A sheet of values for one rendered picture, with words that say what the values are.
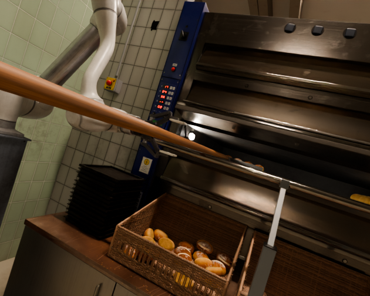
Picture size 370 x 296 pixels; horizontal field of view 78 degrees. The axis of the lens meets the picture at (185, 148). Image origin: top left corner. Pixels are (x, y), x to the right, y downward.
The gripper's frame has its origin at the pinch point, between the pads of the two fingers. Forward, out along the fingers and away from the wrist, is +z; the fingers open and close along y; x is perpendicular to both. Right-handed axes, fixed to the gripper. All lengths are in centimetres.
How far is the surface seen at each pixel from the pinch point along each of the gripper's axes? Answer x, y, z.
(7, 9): 9, -40, -116
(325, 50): -55, -73, 46
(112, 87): -49, -23, -82
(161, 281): -8, 60, 9
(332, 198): -17, 4, 61
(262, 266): 5, 31, 43
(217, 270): -31, 55, 28
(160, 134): 31.3, 1.1, 7.8
